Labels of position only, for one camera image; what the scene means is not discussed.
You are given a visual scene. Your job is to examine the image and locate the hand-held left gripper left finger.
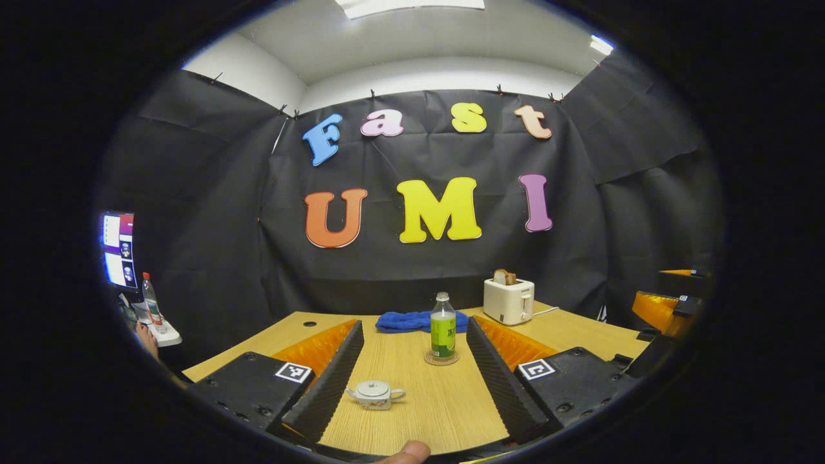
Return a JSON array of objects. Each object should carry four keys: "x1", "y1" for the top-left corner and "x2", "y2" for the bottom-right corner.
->
[{"x1": 190, "y1": 320, "x2": 365, "y2": 445}]

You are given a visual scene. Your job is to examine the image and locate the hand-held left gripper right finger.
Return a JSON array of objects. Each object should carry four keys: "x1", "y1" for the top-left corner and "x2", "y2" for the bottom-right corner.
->
[{"x1": 465, "y1": 316, "x2": 639, "y2": 445}]

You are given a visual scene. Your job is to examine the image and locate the white ceramic teacup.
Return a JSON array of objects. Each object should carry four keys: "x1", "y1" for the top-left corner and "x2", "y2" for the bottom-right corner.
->
[{"x1": 345, "y1": 380, "x2": 407, "y2": 412}]

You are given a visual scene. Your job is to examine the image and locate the green label water bottle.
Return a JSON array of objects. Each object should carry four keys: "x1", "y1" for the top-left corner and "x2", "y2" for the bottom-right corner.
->
[{"x1": 429, "y1": 292, "x2": 458, "y2": 360}]

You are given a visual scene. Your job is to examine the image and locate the red cap plastic bottle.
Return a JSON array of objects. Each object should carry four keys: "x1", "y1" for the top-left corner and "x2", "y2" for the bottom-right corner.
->
[{"x1": 141, "y1": 272, "x2": 166, "y2": 333}]

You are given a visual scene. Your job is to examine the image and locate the white toaster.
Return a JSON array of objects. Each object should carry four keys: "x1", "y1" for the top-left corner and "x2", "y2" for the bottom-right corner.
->
[{"x1": 483, "y1": 277, "x2": 536, "y2": 327}]

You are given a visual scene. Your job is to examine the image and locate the blue towel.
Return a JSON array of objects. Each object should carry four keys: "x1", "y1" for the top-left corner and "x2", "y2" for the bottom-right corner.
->
[{"x1": 375, "y1": 311, "x2": 471, "y2": 334}]

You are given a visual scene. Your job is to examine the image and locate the black backdrop cloth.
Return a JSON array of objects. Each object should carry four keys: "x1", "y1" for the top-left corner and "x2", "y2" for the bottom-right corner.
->
[{"x1": 97, "y1": 48, "x2": 726, "y2": 362}]

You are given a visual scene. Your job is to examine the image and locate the computer monitor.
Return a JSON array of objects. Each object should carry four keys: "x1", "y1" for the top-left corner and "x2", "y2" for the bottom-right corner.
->
[{"x1": 99, "y1": 211, "x2": 137, "y2": 291}]

